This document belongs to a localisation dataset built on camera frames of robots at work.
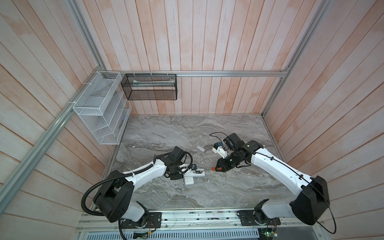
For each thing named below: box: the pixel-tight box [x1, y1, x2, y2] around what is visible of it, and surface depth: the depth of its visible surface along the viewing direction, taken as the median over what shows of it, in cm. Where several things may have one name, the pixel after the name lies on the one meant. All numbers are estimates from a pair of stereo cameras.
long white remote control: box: [183, 169, 206, 177], surface depth 89 cm
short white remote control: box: [184, 176, 194, 185], surface depth 87 cm
